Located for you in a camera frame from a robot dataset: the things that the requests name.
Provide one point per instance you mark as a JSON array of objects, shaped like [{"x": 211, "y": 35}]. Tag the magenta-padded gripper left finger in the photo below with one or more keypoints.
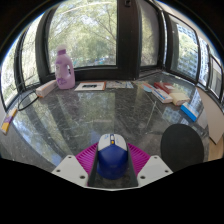
[{"x": 68, "y": 168}]

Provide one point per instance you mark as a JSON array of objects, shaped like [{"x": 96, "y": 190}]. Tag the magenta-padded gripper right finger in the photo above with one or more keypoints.
[{"x": 154, "y": 168}]

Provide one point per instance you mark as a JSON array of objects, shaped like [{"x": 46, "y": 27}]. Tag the blue and white computer mouse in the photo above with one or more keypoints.
[{"x": 112, "y": 160}]

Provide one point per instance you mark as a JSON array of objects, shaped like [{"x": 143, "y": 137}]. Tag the round black mouse pad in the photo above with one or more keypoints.
[{"x": 181, "y": 143}]

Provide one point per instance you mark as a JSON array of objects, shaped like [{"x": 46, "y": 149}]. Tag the blue rectangular box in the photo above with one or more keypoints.
[{"x": 189, "y": 111}]

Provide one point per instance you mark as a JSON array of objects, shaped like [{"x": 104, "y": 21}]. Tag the white and blue book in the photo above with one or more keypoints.
[{"x": 162, "y": 95}]

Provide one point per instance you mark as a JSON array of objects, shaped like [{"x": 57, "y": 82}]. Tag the yellow and purple flat packet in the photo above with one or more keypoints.
[{"x": 8, "y": 120}]

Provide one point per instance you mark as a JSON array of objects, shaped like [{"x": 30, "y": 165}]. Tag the teal pamphlet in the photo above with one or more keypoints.
[{"x": 147, "y": 87}]

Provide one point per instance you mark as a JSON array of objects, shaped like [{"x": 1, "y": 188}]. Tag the red hardcover book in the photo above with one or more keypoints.
[{"x": 165, "y": 87}]

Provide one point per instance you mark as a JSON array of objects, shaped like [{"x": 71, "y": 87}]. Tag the long beige box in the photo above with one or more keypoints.
[{"x": 46, "y": 88}]

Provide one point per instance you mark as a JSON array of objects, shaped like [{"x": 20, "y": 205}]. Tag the flat white and orange booklet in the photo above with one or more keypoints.
[{"x": 90, "y": 86}]

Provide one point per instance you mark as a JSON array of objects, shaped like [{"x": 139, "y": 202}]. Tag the purple detergent bottle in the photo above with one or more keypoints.
[{"x": 64, "y": 71}]

